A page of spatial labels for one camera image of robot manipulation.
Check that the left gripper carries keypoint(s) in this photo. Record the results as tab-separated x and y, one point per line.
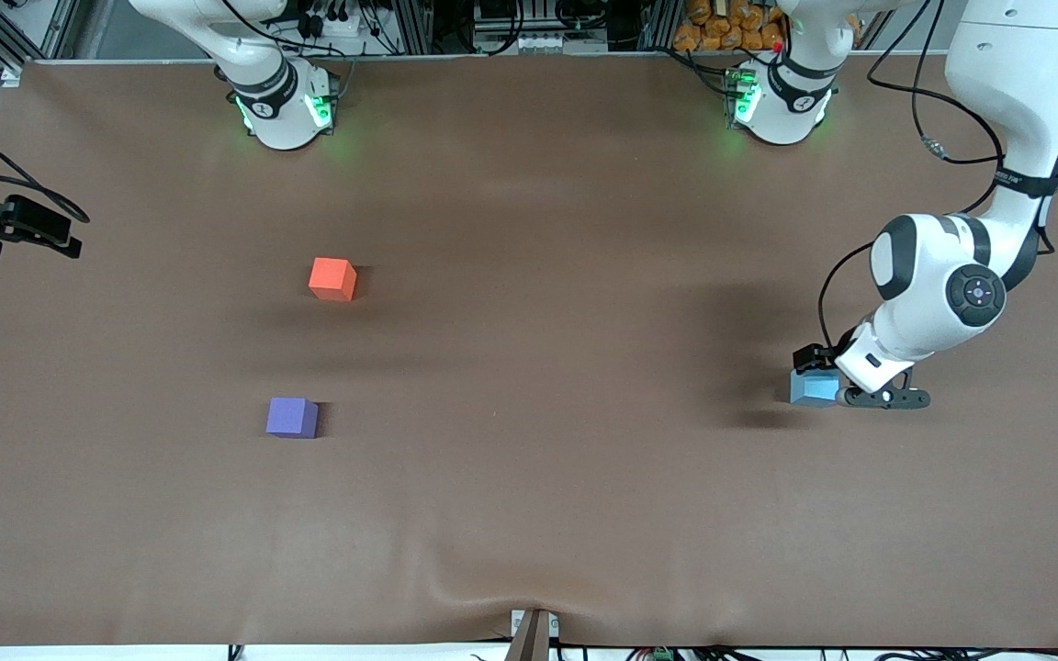
821	356

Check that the light blue foam block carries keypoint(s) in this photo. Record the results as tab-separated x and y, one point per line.
814	390

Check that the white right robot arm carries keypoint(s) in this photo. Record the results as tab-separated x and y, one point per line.
281	124

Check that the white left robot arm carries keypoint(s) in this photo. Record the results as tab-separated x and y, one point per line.
1007	73

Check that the orange foam block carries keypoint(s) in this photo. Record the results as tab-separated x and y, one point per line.
332	278

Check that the purple foam block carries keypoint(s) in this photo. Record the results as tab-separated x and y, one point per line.
290	418

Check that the white terminal block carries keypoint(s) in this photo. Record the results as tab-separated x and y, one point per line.
538	42

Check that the brown table cover sheet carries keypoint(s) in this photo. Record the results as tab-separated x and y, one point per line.
529	229

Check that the green plug connector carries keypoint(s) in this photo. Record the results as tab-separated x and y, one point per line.
660	655

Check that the orange lumpy bag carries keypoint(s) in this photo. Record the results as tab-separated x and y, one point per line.
722	28

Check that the white power strip black plugs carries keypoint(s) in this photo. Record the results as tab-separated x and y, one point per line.
345	28

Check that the silver aluminium frame post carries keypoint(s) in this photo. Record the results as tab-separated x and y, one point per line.
414	23
662	23

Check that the brown camera mount post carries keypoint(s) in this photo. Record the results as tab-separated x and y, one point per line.
532	638

